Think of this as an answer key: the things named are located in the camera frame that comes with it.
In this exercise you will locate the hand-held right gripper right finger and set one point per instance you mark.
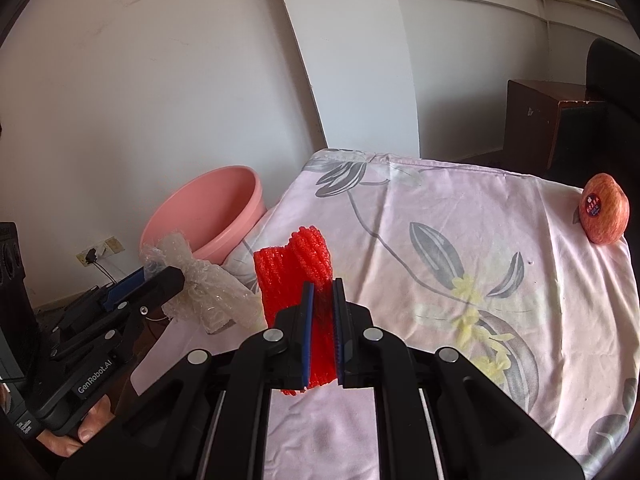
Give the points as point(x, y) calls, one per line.
point(339, 332)

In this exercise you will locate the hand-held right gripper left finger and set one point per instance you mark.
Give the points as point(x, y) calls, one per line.
point(308, 335)

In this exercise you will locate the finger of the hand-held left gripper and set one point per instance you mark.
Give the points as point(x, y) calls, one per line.
point(122, 290)
point(160, 287)

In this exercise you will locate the clear bubble wrap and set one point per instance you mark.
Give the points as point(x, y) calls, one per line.
point(210, 285)

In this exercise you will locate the red foam net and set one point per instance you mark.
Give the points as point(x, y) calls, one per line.
point(295, 270)

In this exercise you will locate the pink plastic basin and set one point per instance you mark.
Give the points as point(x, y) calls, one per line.
point(210, 210)

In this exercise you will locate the person's left hand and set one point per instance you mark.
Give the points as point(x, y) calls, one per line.
point(92, 422)

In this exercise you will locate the black plug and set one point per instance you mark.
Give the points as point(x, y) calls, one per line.
point(91, 256)

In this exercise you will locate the floral pink bedsheet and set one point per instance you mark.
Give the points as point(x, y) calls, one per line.
point(425, 310)

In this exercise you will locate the tall white board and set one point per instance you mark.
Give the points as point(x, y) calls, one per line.
point(350, 60)

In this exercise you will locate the brown wooden cabinet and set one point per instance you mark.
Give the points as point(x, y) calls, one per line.
point(535, 125)

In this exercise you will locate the red apple with sticker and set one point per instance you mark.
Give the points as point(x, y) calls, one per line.
point(607, 220)

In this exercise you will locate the beige wall socket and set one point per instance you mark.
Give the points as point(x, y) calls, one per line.
point(115, 245)

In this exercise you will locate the white wall socket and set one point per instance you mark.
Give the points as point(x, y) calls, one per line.
point(82, 257)

